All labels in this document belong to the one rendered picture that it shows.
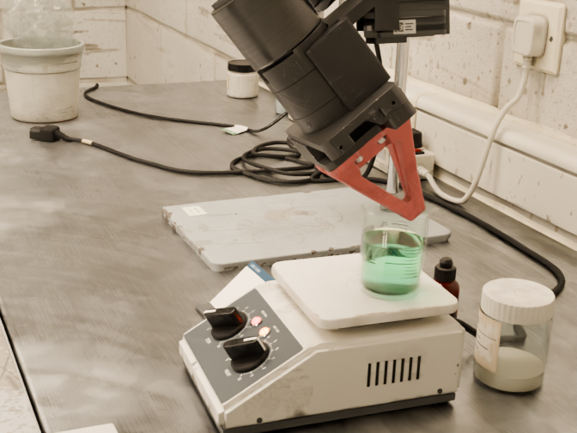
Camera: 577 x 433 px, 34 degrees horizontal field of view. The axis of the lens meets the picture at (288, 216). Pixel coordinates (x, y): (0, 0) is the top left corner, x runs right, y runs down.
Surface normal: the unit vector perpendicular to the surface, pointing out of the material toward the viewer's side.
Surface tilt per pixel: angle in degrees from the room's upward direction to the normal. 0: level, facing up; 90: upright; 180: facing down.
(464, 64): 90
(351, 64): 81
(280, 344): 30
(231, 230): 0
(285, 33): 83
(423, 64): 90
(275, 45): 98
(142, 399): 0
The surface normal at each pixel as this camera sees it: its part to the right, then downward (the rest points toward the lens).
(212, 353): -0.44, -0.77
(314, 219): 0.04, -0.94
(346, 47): 0.24, 0.18
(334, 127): -0.61, -0.74
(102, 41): 0.40, 0.32
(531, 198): -0.92, 0.11
